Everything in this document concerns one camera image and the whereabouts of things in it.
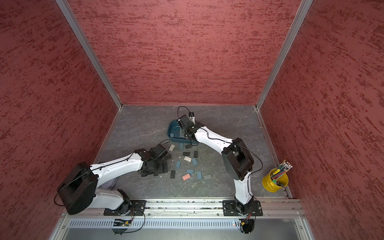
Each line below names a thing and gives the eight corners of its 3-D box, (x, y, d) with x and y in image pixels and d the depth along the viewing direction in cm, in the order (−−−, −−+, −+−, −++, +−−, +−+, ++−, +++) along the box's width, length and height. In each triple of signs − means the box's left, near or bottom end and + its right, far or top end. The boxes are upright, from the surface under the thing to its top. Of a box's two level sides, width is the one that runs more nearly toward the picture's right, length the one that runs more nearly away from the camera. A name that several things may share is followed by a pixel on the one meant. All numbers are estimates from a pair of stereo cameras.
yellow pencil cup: (263, 192, 82) (273, 185, 71) (259, 176, 87) (268, 168, 77) (280, 192, 82) (293, 185, 71) (275, 177, 87) (286, 168, 77)
